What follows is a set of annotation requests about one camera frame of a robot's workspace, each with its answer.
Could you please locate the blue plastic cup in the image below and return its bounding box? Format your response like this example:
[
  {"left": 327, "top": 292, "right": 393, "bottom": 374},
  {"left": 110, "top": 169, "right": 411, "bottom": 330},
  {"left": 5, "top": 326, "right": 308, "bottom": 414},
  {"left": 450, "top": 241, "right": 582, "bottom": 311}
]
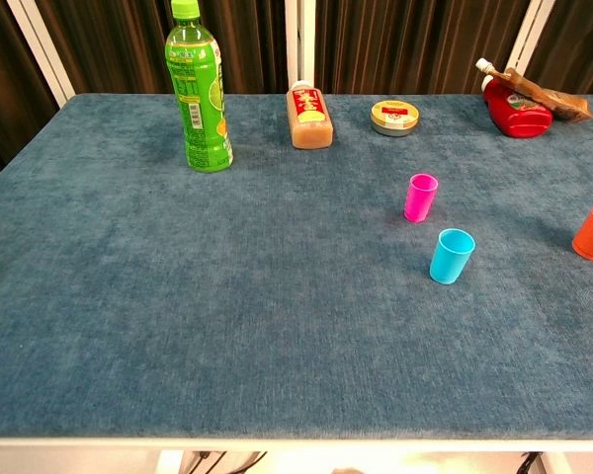
[{"left": 428, "top": 227, "right": 476, "bottom": 285}]

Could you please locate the dark pleated curtain panel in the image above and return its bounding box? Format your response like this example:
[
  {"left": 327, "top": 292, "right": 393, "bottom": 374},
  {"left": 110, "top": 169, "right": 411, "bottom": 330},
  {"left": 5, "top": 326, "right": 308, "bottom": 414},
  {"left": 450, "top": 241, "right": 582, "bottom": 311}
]
[
  {"left": 33, "top": 0, "right": 288, "bottom": 95},
  {"left": 523, "top": 0, "right": 593, "bottom": 98},
  {"left": 314, "top": 0, "right": 531, "bottom": 95},
  {"left": 0, "top": 0, "right": 60, "bottom": 192}
]

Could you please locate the green tea bottle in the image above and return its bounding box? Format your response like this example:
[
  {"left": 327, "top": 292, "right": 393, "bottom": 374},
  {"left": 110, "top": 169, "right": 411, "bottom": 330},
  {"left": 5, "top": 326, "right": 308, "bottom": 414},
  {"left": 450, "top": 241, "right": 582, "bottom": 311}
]
[{"left": 165, "top": 0, "right": 234, "bottom": 174}]

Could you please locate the brown spout pouch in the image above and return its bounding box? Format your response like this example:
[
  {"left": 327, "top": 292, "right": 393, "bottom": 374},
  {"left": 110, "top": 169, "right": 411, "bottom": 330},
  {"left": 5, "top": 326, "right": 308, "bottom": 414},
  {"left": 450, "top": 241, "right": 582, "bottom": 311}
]
[{"left": 475, "top": 57, "right": 593, "bottom": 122}]

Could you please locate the white table frame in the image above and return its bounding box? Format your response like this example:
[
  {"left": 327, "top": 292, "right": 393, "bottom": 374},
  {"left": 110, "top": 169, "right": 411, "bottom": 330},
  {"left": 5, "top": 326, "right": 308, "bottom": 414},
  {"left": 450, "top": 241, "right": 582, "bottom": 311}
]
[{"left": 0, "top": 435, "right": 593, "bottom": 474}]

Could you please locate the pink plastic cup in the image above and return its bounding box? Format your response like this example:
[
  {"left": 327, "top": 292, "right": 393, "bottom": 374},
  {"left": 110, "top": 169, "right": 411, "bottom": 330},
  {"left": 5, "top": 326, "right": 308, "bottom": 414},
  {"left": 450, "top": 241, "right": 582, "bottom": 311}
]
[{"left": 403, "top": 173, "right": 440, "bottom": 223}]

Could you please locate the blue velvet table cloth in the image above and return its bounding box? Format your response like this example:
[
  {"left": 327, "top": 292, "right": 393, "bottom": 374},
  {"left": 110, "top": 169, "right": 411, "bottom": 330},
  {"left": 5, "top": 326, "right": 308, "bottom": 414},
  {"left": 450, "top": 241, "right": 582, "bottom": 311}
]
[{"left": 0, "top": 92, "right": 593, "bottom": 440}]

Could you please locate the round tin red label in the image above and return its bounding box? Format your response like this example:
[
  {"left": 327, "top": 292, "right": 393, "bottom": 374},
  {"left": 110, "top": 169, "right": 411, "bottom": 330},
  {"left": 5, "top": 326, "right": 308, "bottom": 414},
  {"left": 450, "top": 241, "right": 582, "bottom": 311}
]
[{"left": 370, "top": 100, "right": 420, "bottom": 138}]

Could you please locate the white metal frame post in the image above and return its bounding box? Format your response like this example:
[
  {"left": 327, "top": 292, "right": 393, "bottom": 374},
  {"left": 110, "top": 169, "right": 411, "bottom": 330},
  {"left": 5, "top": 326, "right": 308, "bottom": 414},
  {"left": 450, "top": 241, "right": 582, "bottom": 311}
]
[
  {"left": 5, "top": 0, "right": 76, "bottom": 109},
  {"left": 504, "top": 0, "right": 557, "bottom": 95},
  {"left": 284, "top": 0, "right": 317, "bottom": 95}
]

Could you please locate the red ketchup bottle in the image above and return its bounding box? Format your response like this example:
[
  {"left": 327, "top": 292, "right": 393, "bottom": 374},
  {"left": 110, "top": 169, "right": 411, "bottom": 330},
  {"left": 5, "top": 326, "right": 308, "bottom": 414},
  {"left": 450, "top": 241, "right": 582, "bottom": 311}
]
[{"left": 480, "top": 76, "right": 553, "bottom": 139}]

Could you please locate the brown juice bottle red label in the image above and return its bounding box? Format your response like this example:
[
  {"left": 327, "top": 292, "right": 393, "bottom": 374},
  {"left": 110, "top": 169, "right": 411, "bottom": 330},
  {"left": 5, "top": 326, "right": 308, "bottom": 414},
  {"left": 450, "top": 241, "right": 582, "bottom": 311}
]
[{"left": 286, "top": 80, "right": 335, "bottom": 150}]

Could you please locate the orange plastic cup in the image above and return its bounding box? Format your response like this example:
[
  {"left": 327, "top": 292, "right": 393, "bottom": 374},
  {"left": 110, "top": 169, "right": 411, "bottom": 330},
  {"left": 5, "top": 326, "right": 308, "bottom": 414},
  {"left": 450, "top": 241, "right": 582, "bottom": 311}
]
[{"left": 571, "top": 204, "right": 593, "bottom": 262}]

